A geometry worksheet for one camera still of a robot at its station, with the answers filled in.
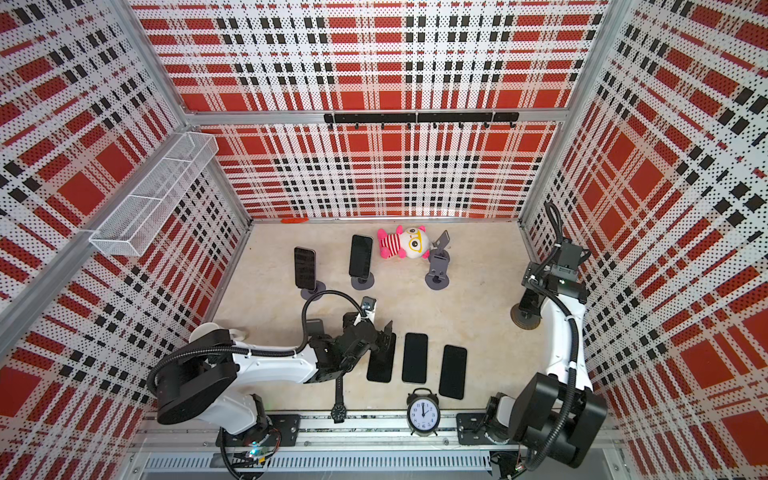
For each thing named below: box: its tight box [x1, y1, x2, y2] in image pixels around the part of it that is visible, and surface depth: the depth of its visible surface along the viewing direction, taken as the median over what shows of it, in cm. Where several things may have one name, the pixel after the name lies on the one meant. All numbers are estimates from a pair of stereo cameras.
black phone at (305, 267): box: [294, 246, 317, 290], surface depth 93 cm
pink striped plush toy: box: [377, 225, 430, 259], surface depth 108 cm
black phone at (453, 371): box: [439, 344, 467, 400], surface depth 85 cm
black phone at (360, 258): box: [349, 234, 373, 278], surface depth 98 cm
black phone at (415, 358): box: [402, 332, 428, 384], surface depth 88 cm
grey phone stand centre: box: [424, 249, 451, 291], surface depth 103 cm
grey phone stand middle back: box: [351, 272, 375, 291], surface depth 104 cm
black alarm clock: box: [406, 387, 441, 437], surface depth 76 cm
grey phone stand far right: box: [510, 303, 541, 330], surface depth 94 cm
